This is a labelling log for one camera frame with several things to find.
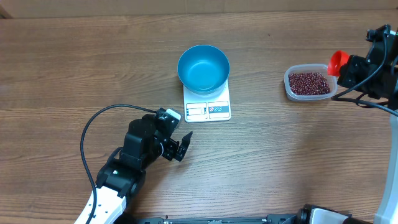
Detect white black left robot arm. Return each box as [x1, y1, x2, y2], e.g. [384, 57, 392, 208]
[76, 108, 192, 223]

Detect blue bowl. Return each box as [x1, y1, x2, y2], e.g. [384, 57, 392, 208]
[177, 45, 231, 95]

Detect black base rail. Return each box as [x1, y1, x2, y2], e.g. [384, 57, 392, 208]
[114, 203, 374, 224]

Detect clear plastic bean container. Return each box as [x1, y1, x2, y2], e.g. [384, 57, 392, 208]
[284, 63, 338, 101]

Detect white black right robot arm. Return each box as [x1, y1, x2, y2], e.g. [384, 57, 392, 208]
[331, 25, 397, 224]

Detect white digital kitchen scale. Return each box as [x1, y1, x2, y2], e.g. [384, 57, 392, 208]
[183, 81, 231, 123]

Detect orange plastic measuring scoop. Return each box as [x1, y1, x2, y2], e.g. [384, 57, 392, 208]
[327, 50, 350, 77]

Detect red adzuki beans in container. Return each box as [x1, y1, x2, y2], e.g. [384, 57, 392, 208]
[288, 72, 331, 96]

